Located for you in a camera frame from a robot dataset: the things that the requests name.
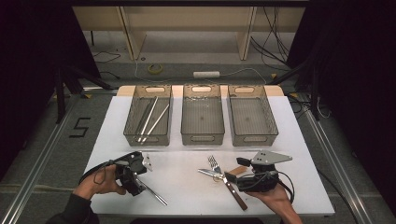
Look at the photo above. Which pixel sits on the white power strip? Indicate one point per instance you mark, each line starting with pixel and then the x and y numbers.
pixel 206 74

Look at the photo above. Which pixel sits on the black metal stand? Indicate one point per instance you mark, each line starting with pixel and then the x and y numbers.
pixel 315 93
pixel 59 93

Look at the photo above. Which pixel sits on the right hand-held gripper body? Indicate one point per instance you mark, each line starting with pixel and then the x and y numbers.
pixel 268 157

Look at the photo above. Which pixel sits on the aluminium floor rail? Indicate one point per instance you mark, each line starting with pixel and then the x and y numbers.
pixel 99 89
pixel 337 165
pixel 40 161

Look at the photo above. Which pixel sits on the translucent grey plastic bin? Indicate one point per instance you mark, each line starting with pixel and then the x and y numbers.
pixel 163 130
pixel 202 109
pixel 252 112

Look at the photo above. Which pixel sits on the metal chopstick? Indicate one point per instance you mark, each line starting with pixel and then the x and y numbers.
pixel 146 115

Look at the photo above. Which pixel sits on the small wooden spoon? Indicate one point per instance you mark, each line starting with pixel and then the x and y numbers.
pixel 240 170

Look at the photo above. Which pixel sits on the yellow floor tape piece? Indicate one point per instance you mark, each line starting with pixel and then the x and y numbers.
pixel 273 75
pixel 294 95
pixel 87 96

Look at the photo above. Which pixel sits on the person's right hand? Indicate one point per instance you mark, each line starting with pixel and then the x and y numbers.
pixel 277 199

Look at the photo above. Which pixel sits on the metal spoon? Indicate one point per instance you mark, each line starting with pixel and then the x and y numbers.
pixel 155 194

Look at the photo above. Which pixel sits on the white chopstick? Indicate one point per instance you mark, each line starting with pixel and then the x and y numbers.
pixel 157 122
pixel 149 118

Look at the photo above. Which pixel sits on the black curtain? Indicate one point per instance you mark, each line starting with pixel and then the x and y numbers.
pixel 358 62
pixel 25 62

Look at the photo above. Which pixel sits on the metal fork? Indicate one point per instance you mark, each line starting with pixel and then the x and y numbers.
pixel 212 161

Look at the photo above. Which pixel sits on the light wooden desk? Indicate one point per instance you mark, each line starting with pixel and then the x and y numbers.
pixel 186 18

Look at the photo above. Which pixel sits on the yellow tape roll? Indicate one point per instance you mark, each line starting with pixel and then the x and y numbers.
pixel 150 69

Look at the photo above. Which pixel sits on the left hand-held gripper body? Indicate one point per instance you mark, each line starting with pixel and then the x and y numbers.
pixel 134 165

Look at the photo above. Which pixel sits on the person's left hand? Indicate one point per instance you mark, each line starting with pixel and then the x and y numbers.
pixel 99 183

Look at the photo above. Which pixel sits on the white board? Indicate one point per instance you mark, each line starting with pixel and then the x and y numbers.
pixel 295 140

